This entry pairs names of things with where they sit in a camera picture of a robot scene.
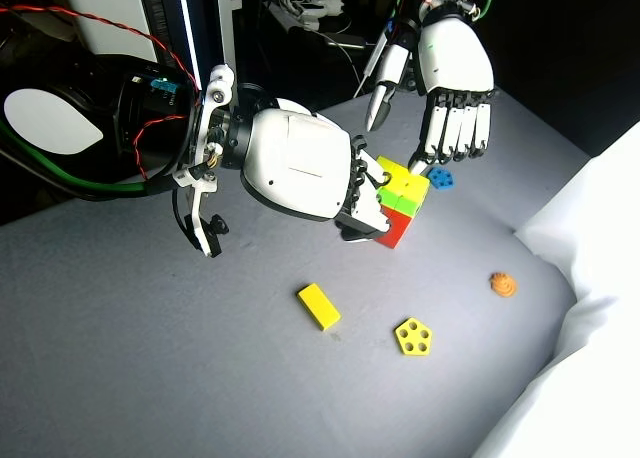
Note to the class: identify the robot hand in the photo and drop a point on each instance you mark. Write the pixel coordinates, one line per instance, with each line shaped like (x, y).
(455, 53)
(295, 168)

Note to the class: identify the multicoloured puzzle cube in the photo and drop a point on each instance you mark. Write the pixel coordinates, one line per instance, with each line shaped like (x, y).
(400, 225)

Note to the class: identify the dark flat device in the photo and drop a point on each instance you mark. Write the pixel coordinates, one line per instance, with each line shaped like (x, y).
(346, 40)

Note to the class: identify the blue pentagon block with holes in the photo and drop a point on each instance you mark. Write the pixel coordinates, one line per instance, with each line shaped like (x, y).
(442, 178)

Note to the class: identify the yellow rectangular block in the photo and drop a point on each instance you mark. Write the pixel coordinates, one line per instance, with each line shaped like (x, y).
(319, 306)

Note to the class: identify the white mechanical device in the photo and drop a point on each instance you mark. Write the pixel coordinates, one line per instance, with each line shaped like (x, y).
(305, 5)

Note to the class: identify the yellow pentagon block with holes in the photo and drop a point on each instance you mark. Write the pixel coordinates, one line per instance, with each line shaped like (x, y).
(413, 337)

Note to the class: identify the grey table cloth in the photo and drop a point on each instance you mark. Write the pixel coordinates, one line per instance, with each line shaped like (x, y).
(150, 353)

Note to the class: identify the orange swirl toy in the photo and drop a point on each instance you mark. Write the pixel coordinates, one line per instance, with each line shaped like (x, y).
(503, 286)

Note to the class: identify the white robot body column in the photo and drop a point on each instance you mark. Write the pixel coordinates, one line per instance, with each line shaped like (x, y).
(110, 18)

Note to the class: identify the white sheet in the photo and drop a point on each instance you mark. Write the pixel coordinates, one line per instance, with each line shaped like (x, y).
(600, 278)

